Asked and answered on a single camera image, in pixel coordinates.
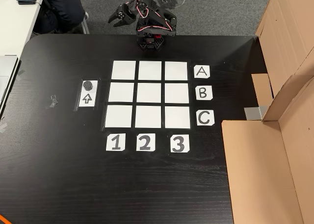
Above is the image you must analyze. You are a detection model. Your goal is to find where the white paper grid square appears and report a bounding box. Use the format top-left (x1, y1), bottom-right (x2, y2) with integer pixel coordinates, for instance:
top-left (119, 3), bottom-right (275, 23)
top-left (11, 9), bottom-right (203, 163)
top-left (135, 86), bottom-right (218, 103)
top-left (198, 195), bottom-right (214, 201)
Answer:
top-left (136, 82), bottom-right (162, 103)
top-left (111, 60), bottom-right (136, 80)
top-left (134, 105), bottom-right (162, 129)
top-left (164, 106), bottom-right (192, 129)
top-left (108, 82), bottom-right (135, 103)
top-left (138, 61), bottom-right (162, 81)
top-left (105, 105), bottom-right (133, 128)
top-left (164, 83), bottom-right (190, 104)
top-left (164, 61), bottom-right (188, 81)

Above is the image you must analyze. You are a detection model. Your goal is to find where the person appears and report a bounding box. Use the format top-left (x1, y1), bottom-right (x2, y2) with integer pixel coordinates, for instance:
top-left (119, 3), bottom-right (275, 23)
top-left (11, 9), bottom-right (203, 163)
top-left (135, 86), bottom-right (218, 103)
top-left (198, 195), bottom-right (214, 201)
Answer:
top-left (33, 0), bottom-right (89, 35)

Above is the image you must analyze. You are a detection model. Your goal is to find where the letter A paper sheet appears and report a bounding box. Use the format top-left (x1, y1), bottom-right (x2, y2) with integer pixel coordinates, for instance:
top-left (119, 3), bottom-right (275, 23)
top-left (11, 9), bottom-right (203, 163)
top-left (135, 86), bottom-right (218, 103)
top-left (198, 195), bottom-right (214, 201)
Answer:
top-left (194, 65), bottom-right (211, 79)

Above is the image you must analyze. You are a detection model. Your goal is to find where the arrow paper sheet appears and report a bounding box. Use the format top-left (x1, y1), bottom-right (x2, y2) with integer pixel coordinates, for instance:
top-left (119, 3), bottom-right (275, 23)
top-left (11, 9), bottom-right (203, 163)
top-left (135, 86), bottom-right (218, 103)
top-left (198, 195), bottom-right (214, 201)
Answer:
top-left (78, 80), bottom-right (98, 108)

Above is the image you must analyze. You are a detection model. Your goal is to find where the white desk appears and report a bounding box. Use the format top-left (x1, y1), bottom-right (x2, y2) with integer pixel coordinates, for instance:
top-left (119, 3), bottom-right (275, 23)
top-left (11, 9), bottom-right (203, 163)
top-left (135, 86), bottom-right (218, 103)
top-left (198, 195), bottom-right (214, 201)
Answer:
top-left (0, 0), bottom-right (47, 119)

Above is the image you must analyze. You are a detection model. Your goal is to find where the letter B paper sheet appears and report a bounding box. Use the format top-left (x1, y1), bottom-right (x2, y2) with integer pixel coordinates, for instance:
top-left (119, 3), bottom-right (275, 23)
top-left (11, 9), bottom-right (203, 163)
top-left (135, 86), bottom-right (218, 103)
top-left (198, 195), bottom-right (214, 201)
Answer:
top-left (195, 85), bottom-right (213, 101)

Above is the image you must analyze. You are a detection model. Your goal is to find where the crumpled tape piece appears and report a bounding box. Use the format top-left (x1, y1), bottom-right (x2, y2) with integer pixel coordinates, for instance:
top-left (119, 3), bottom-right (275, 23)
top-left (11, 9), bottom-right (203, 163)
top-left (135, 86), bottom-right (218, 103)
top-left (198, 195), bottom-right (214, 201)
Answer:
top-left (45, 94), bottom-right (59, 110)

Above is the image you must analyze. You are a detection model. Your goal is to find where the number 3 paper sheet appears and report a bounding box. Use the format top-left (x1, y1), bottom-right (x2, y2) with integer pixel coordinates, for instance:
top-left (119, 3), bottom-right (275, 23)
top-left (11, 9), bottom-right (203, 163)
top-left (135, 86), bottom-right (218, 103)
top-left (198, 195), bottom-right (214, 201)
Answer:
top-left (170, 134), bottom-right (190, 153)

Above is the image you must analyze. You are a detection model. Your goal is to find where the silver laptop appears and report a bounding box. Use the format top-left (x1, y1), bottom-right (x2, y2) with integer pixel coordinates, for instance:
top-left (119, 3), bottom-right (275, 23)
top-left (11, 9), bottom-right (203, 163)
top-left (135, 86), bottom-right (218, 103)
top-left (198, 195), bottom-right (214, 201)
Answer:
top-left (0, 55), bottom-right (19, 104)

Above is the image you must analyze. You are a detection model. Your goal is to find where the number 1 paper sheet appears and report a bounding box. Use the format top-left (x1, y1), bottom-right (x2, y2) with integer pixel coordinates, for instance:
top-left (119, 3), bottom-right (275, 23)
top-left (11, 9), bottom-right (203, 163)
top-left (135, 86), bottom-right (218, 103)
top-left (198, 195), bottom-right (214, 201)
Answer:
top-left (105, 133), bottom-right (127, 151)

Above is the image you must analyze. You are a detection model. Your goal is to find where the number 2 paper sheet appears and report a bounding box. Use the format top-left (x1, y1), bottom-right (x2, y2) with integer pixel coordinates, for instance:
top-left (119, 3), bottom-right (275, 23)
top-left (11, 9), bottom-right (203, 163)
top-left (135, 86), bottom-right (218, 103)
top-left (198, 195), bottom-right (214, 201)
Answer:
top-left (136, 133), bottom-right (156, 152)

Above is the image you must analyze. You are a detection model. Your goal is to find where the letter C paper sheet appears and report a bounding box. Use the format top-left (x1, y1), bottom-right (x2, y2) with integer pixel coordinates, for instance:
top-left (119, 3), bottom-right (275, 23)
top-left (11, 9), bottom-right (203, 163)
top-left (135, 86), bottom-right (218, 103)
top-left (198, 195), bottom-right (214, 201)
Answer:
top-left (196, 110), bottom-right (215, 126)

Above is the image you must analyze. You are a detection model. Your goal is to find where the brown cardboard panel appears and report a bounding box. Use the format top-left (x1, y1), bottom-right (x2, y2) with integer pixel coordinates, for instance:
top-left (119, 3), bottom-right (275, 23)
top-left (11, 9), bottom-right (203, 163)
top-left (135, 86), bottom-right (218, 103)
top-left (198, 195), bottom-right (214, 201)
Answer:
top-left (221, 69), bottom-right (314, 224)
top-left (251, 0), bottom-right (314, 107)

